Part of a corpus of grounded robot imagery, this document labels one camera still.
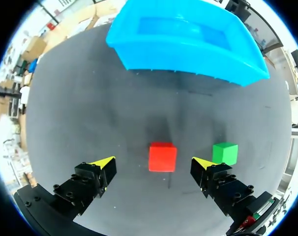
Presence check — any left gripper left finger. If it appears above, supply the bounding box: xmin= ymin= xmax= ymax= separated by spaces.
xmin=53 ymin=156 xmax=117 ymax=217

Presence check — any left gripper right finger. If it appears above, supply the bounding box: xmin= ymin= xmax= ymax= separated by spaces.
xmin=190 ymin=156 xmax=257 ymax=217

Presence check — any red cube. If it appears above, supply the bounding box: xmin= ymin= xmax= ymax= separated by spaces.
xmin=148 ymin=142 xmax=178 ymax=173

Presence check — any green cube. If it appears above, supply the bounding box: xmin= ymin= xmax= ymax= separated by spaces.
xmin=212 ymin=142 xmax=238 ymax=166

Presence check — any blue plastic bin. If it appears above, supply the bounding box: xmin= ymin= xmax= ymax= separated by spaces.
xmin=106 ymin=0 xmax=270 ymax=87

